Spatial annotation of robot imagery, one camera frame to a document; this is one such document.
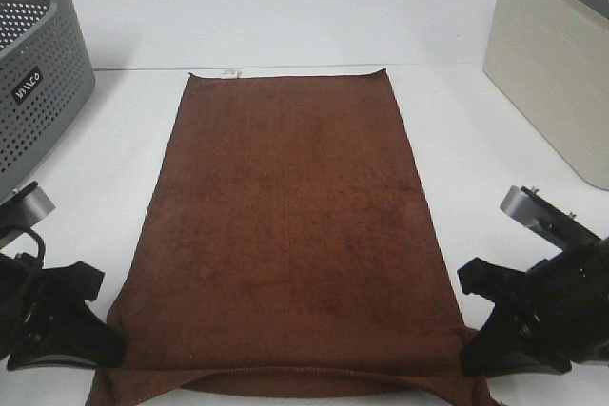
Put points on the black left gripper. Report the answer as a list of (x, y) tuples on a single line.
[(37, 332)]

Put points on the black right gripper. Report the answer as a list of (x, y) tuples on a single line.
[(564, 314)]

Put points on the brown towel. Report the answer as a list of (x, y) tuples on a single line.
[(288, 250)]

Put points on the grey perforated plastic basket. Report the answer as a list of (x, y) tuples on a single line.
[(46, 78)]

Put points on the beige storage box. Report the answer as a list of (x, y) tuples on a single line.
[(550, 59)]

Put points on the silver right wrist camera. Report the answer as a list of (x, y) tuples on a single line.
[(527, 207)]

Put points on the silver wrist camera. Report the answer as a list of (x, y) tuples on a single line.
[(527, 207), (23, 209)]

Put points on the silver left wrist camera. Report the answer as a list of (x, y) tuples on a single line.
[(23, 209)]

